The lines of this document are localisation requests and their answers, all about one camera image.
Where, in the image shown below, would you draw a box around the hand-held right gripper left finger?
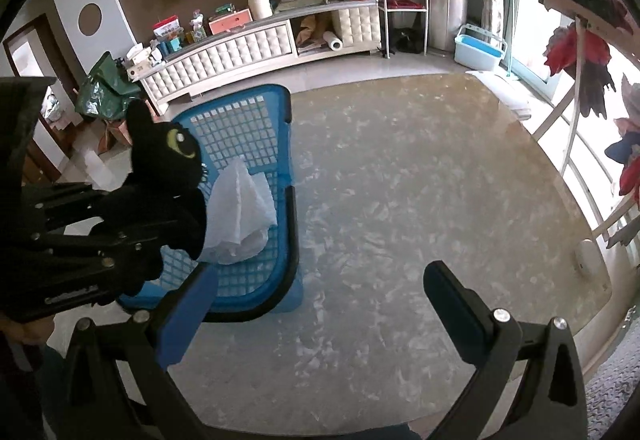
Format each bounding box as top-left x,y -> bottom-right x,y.
57,264 -> 221,440

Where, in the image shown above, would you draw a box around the blue plastic basket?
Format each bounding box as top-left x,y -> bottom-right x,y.
117,84 -> 305,323

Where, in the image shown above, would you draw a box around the white tufted TV cabinet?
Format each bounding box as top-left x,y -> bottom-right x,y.
137,0 -> 383,113

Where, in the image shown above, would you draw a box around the brown round wall panel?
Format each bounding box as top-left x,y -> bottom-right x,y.
77,2 -> 103,35

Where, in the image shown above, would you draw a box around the red and blue garment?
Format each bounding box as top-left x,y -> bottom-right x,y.
605,75 -> 640,201

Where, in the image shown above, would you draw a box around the brown paper bag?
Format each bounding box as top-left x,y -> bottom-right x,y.
295,15 -> 328,48

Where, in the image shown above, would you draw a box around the small white object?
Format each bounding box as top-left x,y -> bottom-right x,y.
575,240 -> 599,277

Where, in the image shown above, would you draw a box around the cardboard box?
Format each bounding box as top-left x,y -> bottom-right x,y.
97,117 -> 133,156

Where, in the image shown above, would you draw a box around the black plush toy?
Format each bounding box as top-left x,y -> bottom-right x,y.
95,99 -> 210,298

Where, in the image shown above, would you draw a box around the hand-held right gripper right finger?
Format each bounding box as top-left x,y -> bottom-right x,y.
422,260 -> 591,440

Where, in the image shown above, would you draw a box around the grey patterned cushion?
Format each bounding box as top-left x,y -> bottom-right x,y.
582,355 -> 631,440

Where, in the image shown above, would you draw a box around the white clothes drying rack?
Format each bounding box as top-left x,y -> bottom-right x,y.
490,0 -> 640,251

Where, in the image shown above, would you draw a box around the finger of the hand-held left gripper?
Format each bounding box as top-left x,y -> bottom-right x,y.
0,225 -> 168,321
20,182 -> 116,233

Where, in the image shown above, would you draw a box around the red and white packet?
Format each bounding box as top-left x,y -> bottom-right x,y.
152,15 -> 183,41

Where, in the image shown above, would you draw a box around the white cloth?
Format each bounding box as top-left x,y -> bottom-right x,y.
197,159 -> 278,266

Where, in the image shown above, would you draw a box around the person's blue trousers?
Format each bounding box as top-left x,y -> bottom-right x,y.
340,422 -> 423,440

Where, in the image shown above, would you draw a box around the black bag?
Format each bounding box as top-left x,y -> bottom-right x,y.
390,27 -> 426,55

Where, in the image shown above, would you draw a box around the pink box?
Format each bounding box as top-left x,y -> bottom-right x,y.
207,10 -> 252,36

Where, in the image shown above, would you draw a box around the blue mop bucket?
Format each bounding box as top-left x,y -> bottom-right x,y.
454,23 -> 508,72

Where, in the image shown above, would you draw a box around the green plastic bag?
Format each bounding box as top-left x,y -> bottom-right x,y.
75,51 -> 143,121

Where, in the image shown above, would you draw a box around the person's left hand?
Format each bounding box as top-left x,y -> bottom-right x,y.
0,312 -> 56,346

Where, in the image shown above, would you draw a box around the brown wooden door frame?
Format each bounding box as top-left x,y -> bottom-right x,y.
2,12 -> 81,181

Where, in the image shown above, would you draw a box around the white metal shelf rack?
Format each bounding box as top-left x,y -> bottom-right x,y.
362,0 -> 431,58

